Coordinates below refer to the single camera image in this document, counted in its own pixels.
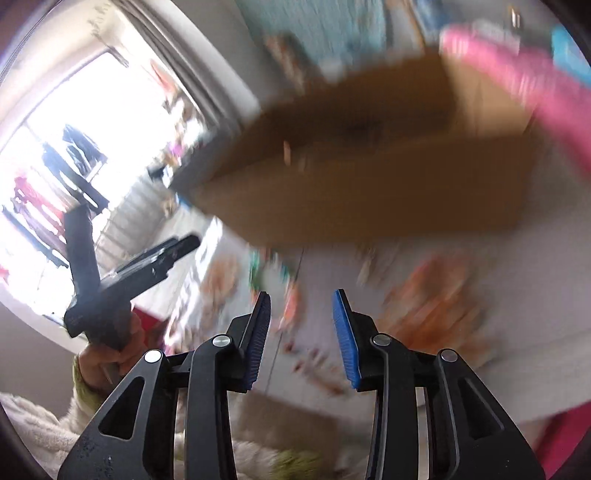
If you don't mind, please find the teal floral cloth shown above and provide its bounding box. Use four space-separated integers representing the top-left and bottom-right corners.
240 0 389 79

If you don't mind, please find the blue pillow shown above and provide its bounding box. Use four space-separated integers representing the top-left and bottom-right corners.
547 34 585 75

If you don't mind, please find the brown cardboard box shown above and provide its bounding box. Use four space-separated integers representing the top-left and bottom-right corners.
168 48 541 250

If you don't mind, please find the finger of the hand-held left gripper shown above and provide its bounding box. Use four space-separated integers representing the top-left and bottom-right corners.
133 234 202 274
98 264 171 306

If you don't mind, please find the clothes drying rack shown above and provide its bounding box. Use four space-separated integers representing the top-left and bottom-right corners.
0 122 112 268

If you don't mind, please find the pink floral blanket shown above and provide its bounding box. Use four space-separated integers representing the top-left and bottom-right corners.
438 25 591 480

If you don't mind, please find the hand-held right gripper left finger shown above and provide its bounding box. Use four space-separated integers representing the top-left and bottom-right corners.
56 291 273 480

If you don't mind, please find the floral checked bed sheet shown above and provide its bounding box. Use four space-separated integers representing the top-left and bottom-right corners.
161 217 591 444

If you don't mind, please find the red box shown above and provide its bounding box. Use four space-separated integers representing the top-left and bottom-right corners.
131 300 171 324

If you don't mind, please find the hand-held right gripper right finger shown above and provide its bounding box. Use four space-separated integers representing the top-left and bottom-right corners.
332 289 546 480

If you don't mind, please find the grey ribbed panel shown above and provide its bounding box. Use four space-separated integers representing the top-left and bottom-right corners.
99 178 185 259

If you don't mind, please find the person's left forearm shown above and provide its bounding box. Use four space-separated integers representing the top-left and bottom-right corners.
0 355 121 480

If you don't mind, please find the grey curtain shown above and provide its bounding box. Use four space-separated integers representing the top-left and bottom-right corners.
106 0 259 134

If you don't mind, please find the person's left hand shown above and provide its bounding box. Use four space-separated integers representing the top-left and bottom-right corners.
74 308 149 394

